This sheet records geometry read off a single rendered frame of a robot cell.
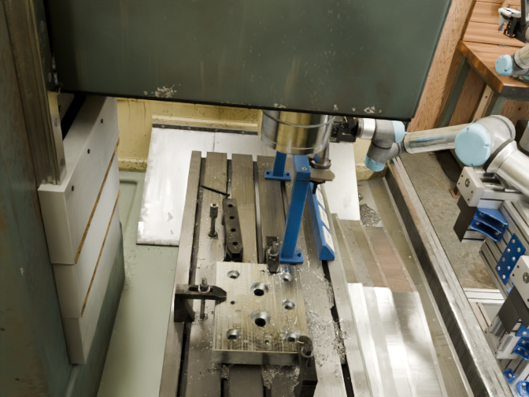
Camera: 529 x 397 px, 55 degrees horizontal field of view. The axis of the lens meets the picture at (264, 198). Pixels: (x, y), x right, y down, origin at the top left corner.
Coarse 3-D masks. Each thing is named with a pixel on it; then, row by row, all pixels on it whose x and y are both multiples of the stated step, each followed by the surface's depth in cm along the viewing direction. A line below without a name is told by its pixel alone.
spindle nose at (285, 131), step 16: (272, 112) 102; (288, 112) 100; (272, 128) 104; (288, 128) 102; (304, 128) 102; (320, 128) 103; (272, 144) 106; (288, 144) 104; (304, 144) 104; (320, 144) 106
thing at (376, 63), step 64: (64, 0) 81; (128, 0) 81; (192, 0) 82; (256, 0) 82; (320, 0) 82; (384, 0) 83; (448, 0) 84; (64, 64) 87; (128, 64) 87; (192, 64) 88; (256, 64) 88; (320, 64) 89; (384, 64) 89
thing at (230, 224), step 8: (224, 200) 167; (232, 200) 167; (224, 208) 163; (232, 208) 164; (224, 216) 160; (232, 216) 161; (224, 224) 159; (232, 224) 157; (232, 232) 154; (240, 232) 155; (232, 240) 151; (240, 240) 152; (232, 248) 149; (240, 248) 149; (232, 256) 148; (240, 256) 150
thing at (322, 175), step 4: (312, 172) 140; (316, 172) 140; (320, 172) 140; (324, 172) 141; (328, 172) 141; (312, 176) 138; (316, 176) 138; (320, 176) 139; (324, 176) 139; (328, 176) 139; (332, 176) 139; (320, 180) 138; (324, 180) 138; (328, 180) 138; (332, 180) 138
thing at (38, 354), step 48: (0, 0) 69; (0, 48) 70; (48, 48) 79; (0, 96) 71; (48, 96) 80; (0, 144) 73; (48, 144) 85; (0, 192) 76; (0, 240) 81; (0, 288) 87; (48, 288) 99; (0, 336) 94; (48, 336) 101; (96, 336) 138; (0, 384) 103; (48, 384) 105; (96, 384) 143
